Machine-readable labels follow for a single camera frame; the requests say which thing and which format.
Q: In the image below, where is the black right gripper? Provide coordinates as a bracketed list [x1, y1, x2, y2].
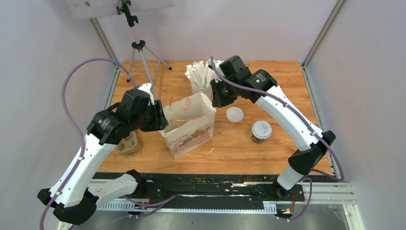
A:
[210, 76, 239, 108]

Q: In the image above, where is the paper takeout bag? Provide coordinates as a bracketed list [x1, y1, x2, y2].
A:
[159, 92, 216, 158]

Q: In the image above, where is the white cup lid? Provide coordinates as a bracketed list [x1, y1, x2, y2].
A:
[226, 107, 244, 123]
[251, 121, 272, 140]

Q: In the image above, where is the brown cup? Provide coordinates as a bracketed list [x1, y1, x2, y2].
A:
[251, 134, 265, 143]

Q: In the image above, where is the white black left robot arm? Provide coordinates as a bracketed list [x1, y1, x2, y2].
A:
[38, 83, 168, 225]

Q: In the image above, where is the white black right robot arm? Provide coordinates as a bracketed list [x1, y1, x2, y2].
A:
[209, 55, 336, 200]

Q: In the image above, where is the white cup of straws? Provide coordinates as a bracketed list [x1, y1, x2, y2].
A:
[184, 60, 214, 101]

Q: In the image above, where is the white perforated board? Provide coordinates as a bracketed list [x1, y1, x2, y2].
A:
[66, 0, 174, 20]

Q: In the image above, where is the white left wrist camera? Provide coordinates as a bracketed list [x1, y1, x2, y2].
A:
[137, 83, 155, 105]

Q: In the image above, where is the camera tripod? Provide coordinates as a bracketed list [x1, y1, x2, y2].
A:
[116, 0, 172, 99]

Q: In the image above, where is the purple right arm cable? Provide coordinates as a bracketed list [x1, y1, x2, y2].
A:
[209, 56, 345, 222]

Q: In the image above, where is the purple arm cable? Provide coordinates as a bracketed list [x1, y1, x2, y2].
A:
[39, 57, 177, 230]
[209, 56, 345, 222]

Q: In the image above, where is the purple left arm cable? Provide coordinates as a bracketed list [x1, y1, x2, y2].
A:
[39, 57, 177, 230]

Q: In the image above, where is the aluminium rail frame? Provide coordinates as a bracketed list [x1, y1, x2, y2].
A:
[57, 177, 358, 230]

